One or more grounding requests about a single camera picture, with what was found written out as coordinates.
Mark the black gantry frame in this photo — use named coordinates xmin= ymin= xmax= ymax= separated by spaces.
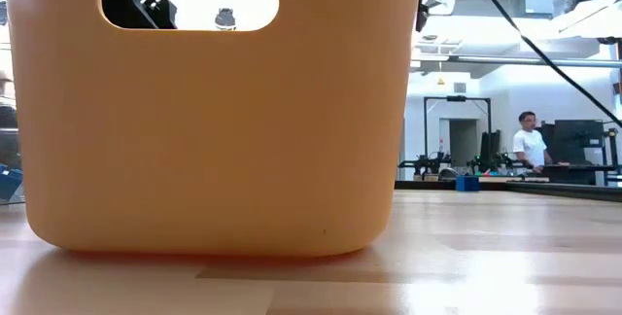
xmin=423 ymin=94 xmax=493 ymax=180

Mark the black background table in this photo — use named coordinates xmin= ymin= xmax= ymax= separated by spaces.
xmin=537 ymin=162 xmax=618 ymax=188

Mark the horizontal ceiling pipe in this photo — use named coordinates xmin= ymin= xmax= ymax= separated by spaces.
xmin=410 ymin=53 xmax=622 ymax=69

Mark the black tall stand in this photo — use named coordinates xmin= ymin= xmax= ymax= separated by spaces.
xmin=480 ymin=129 xmax=502 ymax=170

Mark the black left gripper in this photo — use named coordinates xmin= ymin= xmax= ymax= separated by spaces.
xmin=100 ymin=0 xmax=179 ymax=31

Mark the orange plastic bin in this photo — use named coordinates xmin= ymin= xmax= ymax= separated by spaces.
xmin=4 ymin=0 xmax=427 ymax=258

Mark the black monitor stack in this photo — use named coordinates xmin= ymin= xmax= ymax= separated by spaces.
xmin=538 ymin=119 xmax=606 ymax=166

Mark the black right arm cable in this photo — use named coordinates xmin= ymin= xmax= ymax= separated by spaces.
xmin=469 ymin=0 xmax=622 ymax=129

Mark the blue rounded block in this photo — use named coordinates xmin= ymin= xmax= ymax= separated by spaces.
xmin=455 ymin=174 xmax=482 ymax=193

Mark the blue rectangular block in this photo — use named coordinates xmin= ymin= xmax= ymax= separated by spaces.
xmin=0 ymin=166 xmax=24 ymax=203

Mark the person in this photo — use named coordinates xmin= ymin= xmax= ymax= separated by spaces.
xmin=512 ymin=110 xmax=555 ymax=174

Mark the background wooden table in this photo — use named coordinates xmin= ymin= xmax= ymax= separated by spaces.
xmin=478 ymin=175 xmax=551 ymax=184

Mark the clear plastic bin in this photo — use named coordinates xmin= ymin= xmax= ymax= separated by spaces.
xmin=0 ymin=61 xmax=26 ymax=208

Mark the white ceiling duct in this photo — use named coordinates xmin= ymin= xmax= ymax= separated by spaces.
xmin=553 ymin=0 xmax=622 ymax=40

